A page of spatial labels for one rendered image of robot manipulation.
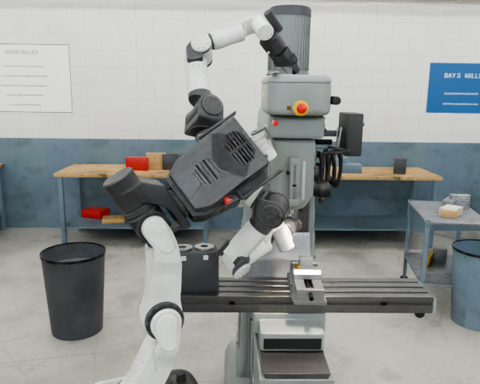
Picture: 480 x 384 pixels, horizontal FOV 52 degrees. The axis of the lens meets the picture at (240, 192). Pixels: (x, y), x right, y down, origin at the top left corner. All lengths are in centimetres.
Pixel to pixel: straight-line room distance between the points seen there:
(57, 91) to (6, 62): 71
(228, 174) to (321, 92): 58
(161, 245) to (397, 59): 541
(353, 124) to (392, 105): 427
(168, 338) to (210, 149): 68
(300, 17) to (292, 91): 51
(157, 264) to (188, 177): 32
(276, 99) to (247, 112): 442
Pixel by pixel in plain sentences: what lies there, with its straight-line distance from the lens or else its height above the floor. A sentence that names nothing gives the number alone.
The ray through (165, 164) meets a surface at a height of 94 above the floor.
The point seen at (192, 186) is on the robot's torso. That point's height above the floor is 151.
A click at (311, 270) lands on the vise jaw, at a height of 103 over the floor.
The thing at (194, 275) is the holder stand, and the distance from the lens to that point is 226.
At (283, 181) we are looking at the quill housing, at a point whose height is 144.
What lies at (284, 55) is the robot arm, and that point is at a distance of 208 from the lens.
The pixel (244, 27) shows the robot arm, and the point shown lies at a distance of 206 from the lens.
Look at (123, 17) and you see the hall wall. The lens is 657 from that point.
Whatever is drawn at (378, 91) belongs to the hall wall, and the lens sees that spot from 664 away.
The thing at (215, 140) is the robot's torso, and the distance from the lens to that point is 162.
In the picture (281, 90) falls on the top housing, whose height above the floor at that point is 183.
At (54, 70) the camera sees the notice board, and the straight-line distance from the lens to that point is 675.
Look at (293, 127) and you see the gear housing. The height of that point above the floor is 168.
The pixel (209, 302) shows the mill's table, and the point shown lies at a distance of 227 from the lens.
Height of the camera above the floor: 182
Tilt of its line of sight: 12 degrees down
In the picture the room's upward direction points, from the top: 1 degrees clockwise
